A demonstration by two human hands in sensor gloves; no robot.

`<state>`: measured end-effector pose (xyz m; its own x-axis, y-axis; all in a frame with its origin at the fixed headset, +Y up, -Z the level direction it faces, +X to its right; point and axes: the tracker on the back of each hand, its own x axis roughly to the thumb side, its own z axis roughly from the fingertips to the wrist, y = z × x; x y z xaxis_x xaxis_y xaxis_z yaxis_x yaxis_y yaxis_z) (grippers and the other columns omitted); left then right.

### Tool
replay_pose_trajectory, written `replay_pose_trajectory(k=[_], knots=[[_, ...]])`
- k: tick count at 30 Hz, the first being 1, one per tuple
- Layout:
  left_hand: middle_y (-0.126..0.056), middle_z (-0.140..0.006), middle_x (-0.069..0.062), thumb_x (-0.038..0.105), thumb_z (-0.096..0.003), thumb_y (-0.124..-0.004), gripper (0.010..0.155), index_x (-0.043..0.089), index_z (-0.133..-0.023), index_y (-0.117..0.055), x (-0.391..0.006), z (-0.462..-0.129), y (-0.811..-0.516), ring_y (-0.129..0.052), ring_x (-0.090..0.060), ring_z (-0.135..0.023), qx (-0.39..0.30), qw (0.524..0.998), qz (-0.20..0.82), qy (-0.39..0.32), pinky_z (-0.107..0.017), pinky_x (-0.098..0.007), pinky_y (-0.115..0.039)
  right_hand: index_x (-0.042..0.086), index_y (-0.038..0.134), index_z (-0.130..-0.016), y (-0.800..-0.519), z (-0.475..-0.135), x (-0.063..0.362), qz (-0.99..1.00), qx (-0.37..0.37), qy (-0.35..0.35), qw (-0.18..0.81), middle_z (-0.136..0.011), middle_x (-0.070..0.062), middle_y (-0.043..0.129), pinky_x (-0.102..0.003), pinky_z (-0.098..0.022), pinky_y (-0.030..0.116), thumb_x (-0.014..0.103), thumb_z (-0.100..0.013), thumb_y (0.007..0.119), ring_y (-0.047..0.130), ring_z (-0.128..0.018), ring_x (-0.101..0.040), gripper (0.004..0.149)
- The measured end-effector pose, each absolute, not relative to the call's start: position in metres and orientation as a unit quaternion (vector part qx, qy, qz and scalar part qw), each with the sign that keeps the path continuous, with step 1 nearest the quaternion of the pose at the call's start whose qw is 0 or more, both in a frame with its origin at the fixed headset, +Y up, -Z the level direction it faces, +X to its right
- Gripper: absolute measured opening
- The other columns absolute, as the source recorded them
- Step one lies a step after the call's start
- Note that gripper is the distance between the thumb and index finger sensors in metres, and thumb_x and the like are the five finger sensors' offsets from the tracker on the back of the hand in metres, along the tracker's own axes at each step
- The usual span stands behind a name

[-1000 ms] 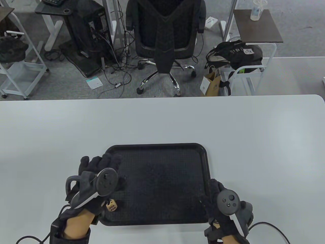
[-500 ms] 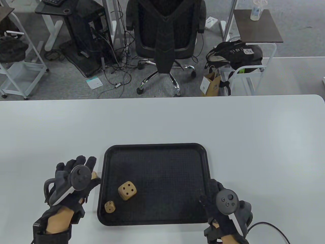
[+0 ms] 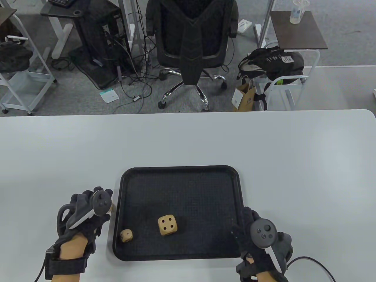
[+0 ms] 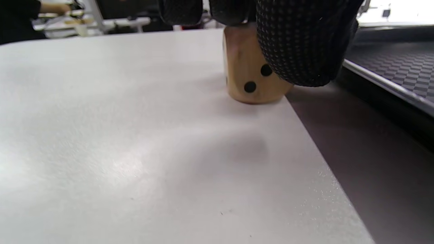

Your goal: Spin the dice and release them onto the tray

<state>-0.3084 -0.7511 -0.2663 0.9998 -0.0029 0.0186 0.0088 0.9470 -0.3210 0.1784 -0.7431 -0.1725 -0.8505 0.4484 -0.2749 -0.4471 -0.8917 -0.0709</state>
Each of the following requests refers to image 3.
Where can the person's left hand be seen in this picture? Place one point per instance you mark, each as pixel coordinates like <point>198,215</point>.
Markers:
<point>88,232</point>

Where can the person's right hand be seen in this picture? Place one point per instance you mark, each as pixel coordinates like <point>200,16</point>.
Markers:
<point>249,249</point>

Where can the person's right thumb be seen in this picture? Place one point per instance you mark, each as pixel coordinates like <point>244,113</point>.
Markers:
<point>238,238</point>

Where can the person's left thumb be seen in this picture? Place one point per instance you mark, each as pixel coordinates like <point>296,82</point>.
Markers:
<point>103,224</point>

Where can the person's left forearm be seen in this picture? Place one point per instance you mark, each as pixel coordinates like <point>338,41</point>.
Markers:
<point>72,246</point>

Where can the person's right forearm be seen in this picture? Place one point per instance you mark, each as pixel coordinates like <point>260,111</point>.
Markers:
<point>265,276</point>

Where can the grey left hand controller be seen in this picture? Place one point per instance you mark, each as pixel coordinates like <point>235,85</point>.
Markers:
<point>100,202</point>

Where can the grey hand controller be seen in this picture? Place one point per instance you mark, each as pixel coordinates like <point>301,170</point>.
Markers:
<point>100,202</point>
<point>264,233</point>

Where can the small wooden die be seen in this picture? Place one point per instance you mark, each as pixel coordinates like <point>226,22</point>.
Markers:
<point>126,236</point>

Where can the grey right hand controller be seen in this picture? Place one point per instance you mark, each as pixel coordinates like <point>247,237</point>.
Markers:
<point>264,233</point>

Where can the black plastic tray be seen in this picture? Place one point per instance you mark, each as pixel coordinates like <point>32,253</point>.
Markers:
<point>202,199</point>

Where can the large wooden die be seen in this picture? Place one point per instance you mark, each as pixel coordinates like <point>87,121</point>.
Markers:
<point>167,225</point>

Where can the teal and white packet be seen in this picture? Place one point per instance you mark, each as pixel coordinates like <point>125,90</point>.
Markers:
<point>108,95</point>

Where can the brown paper bag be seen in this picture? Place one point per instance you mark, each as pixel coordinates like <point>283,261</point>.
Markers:
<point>245,97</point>

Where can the black backpack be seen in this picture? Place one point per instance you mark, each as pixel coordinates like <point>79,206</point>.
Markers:
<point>273,63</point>

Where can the black computer tower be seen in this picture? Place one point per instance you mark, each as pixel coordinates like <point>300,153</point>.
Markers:
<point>97,44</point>

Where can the black bag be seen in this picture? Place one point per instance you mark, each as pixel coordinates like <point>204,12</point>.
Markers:
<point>13,58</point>

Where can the black office chair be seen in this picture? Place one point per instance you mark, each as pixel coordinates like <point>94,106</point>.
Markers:
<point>188,44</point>

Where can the white box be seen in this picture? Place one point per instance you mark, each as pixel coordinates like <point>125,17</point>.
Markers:
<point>244,25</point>

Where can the brown top side table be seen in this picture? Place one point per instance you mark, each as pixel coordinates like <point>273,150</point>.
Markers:
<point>296,29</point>

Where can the black desk with white legs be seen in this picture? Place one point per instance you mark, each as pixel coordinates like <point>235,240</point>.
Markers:
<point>63,10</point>

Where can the black keyboard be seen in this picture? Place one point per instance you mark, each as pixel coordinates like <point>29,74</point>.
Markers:
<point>60,2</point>

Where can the clear plastic jug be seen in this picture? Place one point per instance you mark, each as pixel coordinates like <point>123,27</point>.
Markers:
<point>298,11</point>

